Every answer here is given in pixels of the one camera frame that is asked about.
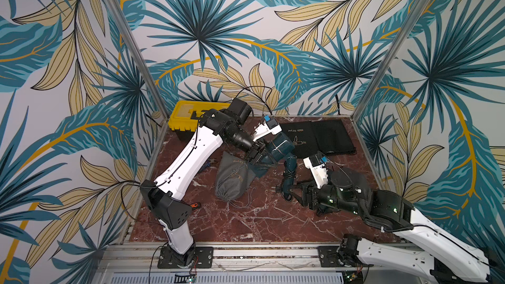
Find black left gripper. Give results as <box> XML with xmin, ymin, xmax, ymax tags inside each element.
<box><xmin>226</xmin><ymin>128</ymin><xmax>280</xmax><ymax>166</ymax></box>

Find dark green hair dryer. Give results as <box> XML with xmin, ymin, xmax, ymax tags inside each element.
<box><xmin>250</xmin><ymin>132</ymin><xmax>297</xmax><ymax>202</ymax></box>

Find grey fabric drawstring pouch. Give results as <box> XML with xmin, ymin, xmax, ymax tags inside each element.
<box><xmin>214</xmin><ymin>152</ymin><xmax>256</xmax><ymax>202</ymax></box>

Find black hair dryer bag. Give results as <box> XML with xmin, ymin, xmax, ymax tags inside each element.
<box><xmin>281</xmin><ymin>119</ymin><xmax>356</xmax><ymax>159</ymax></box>

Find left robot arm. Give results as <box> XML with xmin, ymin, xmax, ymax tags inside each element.
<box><xmin>140</xmin><ymin>99</ymin><xmax>281</xmax><ymax>267</ymax></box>

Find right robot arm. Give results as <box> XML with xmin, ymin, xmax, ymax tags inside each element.
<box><xmin>281</xmin><ymin>165</ymin><xmax>499</xmax><ymax>283</ymax></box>

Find yellow and black toolbox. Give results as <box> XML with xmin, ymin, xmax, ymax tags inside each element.
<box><xmin>168</xmin><ymin>101</ymin><xmax>230</xmax><ymax>143</ymax></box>

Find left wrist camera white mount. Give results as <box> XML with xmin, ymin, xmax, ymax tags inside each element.
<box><xmin>252</xmin><ymin>115</ymin><xmax>282</xmax><ymax>142</ymax></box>

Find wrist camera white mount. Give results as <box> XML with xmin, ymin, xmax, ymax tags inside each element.
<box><xmin>252</xmin><ymin>115</ymin><xmax>282</xmax><ymax>142</ymax></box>
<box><xmin>303</xmin><ymin>152</ymin><xmax>329</xmax><ymax>189</ymax></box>

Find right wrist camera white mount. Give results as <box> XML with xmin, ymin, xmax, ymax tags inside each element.
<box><xmin>303</xmin><ymin>152</ymin><xmax>329</xmax><ymax>189</ymax></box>

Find blue handled cutting pliers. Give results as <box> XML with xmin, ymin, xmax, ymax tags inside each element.
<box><xmin>197</xmin><ymin>159</ymin><xmax>216</xmax><ymax>174</ymax></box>

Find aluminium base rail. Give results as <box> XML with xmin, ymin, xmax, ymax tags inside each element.
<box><xmin>92</xmin><ymin>242</ymin><xmax>422</xmax><ymax>283</ymax></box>

